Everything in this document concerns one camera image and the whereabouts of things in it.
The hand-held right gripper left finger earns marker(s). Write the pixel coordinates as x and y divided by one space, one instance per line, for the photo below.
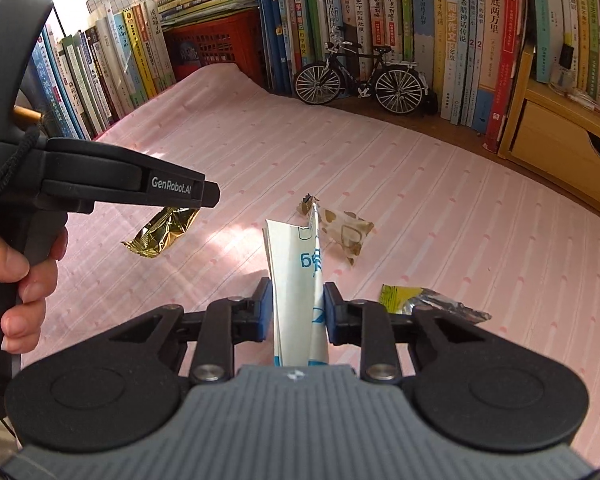
262 310

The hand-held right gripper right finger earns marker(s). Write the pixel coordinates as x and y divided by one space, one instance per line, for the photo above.
334 315

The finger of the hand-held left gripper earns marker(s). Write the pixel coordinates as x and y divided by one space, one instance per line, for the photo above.
130 175

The white and blue paper packet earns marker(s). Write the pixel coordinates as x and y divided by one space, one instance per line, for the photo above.
295 285

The gold snack wrapper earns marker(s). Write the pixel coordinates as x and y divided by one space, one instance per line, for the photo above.
162 232

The person's left hand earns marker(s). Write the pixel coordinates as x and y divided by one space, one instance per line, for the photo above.
10 265

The beige heart print wrapper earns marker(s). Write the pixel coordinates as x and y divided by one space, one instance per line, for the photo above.
347 235

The yellow and silver wrapper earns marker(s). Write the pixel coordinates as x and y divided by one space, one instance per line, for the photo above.
420 300

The pink striped tablecloth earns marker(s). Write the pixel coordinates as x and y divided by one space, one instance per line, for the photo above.
430 210

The red plastic crate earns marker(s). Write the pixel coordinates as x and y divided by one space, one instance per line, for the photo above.
215 45

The black model bicycle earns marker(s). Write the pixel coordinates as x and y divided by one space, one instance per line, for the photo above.
365 77

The wooden drawer organizer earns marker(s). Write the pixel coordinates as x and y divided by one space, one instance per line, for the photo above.
555 155

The small bottle with black cap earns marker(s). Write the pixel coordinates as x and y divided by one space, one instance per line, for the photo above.
562 67

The pen with red pattern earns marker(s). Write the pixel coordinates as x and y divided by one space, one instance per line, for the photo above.
597 105

